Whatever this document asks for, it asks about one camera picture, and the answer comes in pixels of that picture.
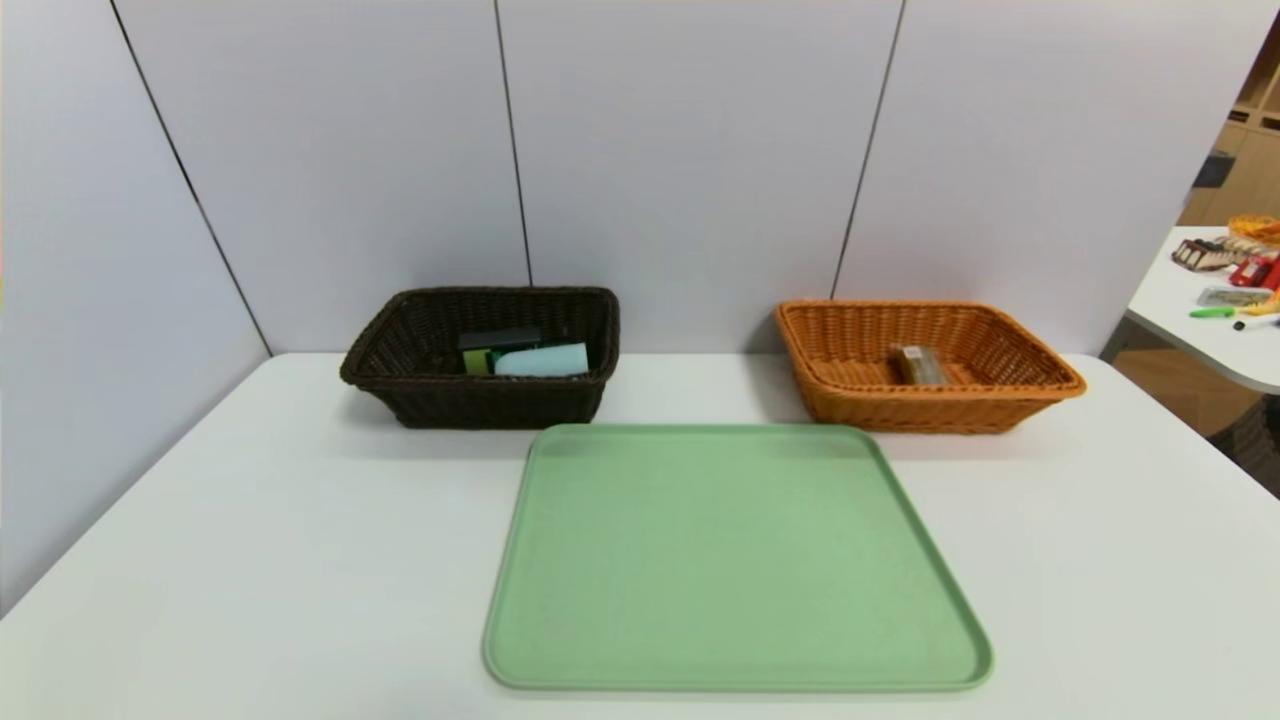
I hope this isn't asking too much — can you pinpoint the dark brown wicker basket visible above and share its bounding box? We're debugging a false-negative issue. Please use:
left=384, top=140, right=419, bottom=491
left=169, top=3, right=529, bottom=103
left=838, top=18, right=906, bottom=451
left=340, top=287, right=621, bottom=431

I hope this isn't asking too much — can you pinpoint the light green plastic tray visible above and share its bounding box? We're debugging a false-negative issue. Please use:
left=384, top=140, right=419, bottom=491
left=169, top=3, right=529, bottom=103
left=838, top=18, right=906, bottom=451
left=482, top=423, right=996, bottom=693

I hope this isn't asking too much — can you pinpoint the brown and white cake pack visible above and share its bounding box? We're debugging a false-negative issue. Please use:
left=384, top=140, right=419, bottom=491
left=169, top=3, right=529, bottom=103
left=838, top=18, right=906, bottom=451
left=1172, top=238, right=1251, bottom=273

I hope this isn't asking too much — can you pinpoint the dark grey woven object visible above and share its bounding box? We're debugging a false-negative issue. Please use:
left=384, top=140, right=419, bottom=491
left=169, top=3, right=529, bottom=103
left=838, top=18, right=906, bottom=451
left=1210, top=395, right=1280, bottom=498

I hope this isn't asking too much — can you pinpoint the light blue plastic cup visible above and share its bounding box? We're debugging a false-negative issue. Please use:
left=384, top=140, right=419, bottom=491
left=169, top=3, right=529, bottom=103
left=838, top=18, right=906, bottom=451
left=494, top=343, right=591, bottom=380

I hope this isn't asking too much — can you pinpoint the light wooden shelf unit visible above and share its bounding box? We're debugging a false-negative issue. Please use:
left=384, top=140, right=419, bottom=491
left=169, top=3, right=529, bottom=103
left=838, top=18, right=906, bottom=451
left=1180, top=20, right=1280, bottom=229

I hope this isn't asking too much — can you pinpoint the blue grey box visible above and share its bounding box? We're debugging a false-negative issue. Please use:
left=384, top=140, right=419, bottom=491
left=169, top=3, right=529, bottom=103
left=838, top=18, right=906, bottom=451
left=1194, top=150, right=1239, bottom=191

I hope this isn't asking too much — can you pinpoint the dark green black-capped bottle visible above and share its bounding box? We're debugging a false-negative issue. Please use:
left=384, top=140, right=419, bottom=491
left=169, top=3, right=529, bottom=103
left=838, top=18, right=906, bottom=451
left=458, top=327, right=543, bottom=378

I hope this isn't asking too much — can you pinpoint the orange wicker basket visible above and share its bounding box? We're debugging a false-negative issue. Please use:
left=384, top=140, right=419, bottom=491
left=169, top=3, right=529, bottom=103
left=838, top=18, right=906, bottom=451
left=777, top=300, right=1088, bottom=435

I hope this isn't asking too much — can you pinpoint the clear brown snack bar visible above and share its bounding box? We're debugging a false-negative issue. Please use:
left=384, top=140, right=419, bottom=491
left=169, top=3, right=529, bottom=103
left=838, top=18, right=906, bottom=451
left=890, top=344, right=949, bottom=387

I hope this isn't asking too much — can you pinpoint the white side table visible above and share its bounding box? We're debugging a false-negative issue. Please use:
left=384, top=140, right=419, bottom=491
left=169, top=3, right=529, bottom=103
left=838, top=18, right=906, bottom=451
left=1127, top=225, right=1280, bottom=396

